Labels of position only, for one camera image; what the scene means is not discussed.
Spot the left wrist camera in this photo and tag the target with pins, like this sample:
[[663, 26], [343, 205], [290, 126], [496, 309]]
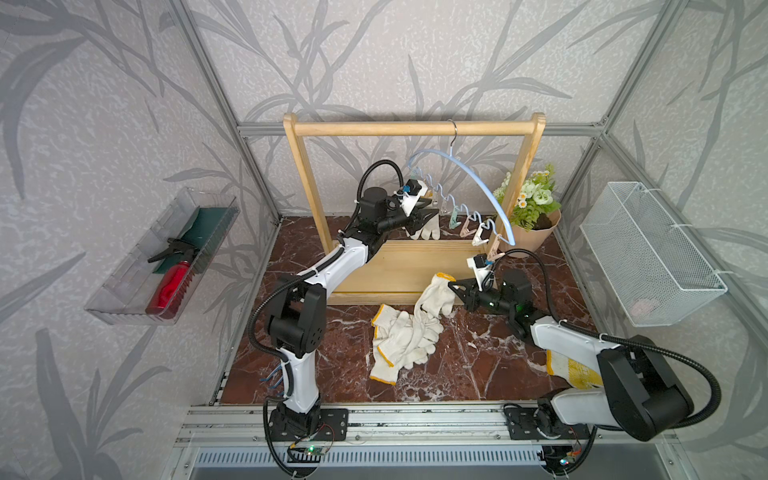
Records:
[[410, 194]]

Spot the white wire mesh basket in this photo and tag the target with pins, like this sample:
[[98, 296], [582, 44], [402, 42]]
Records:
[[653, 267]]

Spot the clear plastic wall tray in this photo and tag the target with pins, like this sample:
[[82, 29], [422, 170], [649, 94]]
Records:
[[124, 295]]

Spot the pink clothes peg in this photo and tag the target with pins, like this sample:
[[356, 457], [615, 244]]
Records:
[[495, 251]]

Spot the white glove hung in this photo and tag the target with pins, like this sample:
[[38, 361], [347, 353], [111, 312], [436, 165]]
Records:
[[437, 299], [430, 231]]

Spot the potted white flower plant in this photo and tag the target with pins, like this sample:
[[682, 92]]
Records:
[[536, 212]]

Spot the yellow rubber-coated glove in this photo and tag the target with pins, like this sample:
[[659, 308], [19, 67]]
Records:
[[576, 374]]

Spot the aluminium front rail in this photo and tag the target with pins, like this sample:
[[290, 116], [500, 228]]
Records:
[[447, 434]]

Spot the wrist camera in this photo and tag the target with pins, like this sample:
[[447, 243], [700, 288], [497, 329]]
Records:
[[410, 194], [483, 270]]

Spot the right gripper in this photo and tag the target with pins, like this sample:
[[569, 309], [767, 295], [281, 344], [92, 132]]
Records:
[[471, 296]]

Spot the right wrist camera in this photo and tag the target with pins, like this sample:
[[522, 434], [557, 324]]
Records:
[[483, 270]]

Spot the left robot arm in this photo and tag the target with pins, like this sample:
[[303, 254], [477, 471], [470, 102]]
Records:
[[290, 323]]

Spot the red spray bottle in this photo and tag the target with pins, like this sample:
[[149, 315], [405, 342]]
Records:
[[168, 296]]

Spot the blue wavy clip hanger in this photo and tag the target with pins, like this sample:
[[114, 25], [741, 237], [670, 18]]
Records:
[[470, 215]]

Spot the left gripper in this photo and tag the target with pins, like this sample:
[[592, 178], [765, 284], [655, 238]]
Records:
[[414, 221]]

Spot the green cloth in tray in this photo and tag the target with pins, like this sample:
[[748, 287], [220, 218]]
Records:
[[196, 232]]

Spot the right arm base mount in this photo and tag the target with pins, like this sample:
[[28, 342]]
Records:
[[537, 423]]

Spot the wooden clothes rack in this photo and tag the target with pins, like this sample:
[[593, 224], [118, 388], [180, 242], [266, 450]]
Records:
[[403, 268]]

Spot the blue hand rake tool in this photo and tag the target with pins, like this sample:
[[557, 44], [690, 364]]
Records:
[[274, 380]]

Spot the white glove with yellow cuff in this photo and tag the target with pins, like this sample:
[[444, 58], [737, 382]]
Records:
[[402, 339]]

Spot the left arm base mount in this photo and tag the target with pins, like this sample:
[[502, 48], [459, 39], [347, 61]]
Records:
[[324, 423]]

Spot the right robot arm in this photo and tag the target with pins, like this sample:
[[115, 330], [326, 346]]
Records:
[[641, 389]]

